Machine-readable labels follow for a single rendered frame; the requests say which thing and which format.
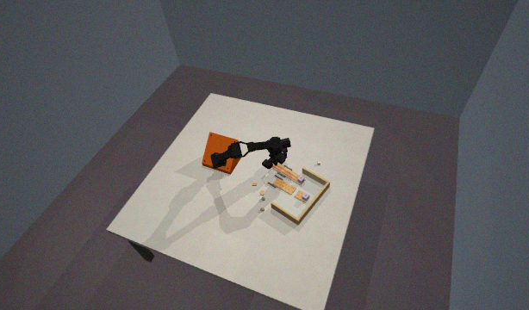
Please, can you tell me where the tan strip with orange dots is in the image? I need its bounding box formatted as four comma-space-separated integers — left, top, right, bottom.
273, 178, 287, 189

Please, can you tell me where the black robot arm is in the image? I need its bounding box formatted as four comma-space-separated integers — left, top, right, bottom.
210, 137, 291, 169

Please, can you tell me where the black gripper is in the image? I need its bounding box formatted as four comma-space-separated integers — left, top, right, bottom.
262, 148, 288, 170

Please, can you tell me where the tan strip with red stripes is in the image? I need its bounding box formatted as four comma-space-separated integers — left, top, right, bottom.
271, 163, 296, 180

